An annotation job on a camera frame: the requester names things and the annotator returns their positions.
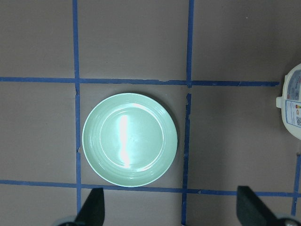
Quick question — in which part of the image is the green plate far side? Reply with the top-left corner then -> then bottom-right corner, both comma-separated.
82,93 -> 178,187

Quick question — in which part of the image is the white rice cooker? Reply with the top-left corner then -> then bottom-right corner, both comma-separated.
276,64 -> 301,140

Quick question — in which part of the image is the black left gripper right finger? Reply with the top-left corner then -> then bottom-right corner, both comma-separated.
236,186 -> 277,226

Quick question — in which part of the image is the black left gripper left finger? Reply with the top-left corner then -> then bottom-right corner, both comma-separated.
74,188 -> 105,226

